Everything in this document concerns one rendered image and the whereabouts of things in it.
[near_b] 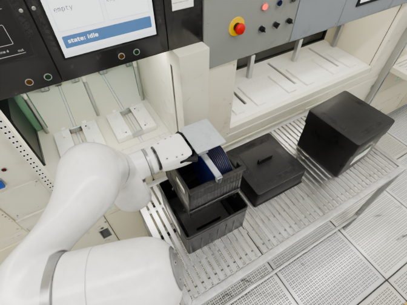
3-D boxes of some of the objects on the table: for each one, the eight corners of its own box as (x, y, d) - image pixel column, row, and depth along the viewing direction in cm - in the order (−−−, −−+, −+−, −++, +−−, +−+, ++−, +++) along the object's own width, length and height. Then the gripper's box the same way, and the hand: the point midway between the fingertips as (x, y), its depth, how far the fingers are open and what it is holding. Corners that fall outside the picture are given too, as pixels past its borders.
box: (336, 178, 134) (358, 146, 115) (294, 143, 150) (307, 109, 130) (370, 154, 145) (396, 120, 125) (327, 124, 160) (345, 89, 141)
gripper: (162, 172, 71) (220, 147, 77) (140, 133, 81) (194, 114, 86) (165, 187, 77) (219, 163, 83) (145, 149, 86) (195, 130, 92)
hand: (201, 140), depth 84 cm, fingers closed on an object, 3 cm apart
